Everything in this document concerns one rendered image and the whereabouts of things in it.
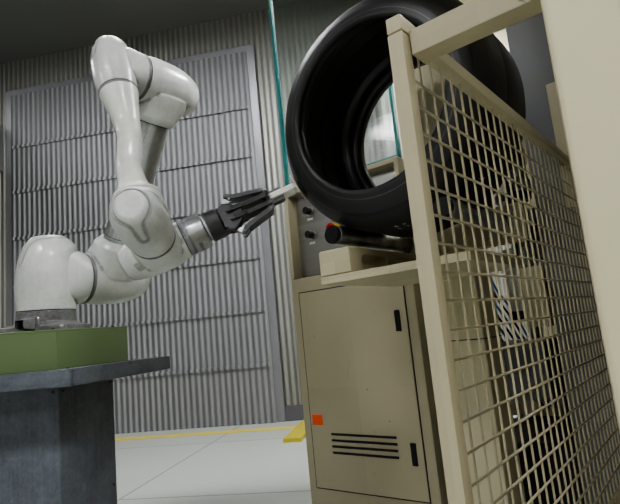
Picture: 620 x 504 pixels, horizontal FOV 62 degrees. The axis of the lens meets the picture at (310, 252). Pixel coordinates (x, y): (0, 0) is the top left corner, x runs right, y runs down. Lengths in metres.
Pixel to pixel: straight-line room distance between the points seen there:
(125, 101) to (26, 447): 0.91
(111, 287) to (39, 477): 0.54
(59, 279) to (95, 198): 3.58
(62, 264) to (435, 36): 1.26
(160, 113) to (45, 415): 0.86
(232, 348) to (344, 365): 2.55
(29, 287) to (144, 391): 3.25
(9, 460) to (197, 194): 3.43
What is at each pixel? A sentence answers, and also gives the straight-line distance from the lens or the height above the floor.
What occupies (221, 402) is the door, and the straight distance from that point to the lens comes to 4.50.
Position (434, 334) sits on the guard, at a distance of 0.52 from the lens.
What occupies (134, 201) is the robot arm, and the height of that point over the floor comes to 0.96.
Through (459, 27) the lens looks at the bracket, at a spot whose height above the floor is 0.96.
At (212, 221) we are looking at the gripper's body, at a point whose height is 0.95.
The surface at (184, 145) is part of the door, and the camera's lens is 4.88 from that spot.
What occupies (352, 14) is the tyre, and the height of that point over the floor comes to 1.39.
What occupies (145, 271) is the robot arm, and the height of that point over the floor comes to 0.85.
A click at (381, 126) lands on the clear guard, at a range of 1.99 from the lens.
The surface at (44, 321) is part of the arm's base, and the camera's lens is 1.58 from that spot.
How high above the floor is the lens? 0.67
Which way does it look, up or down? 9 degrees up
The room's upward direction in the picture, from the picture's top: 6 degrees counter-clockwise
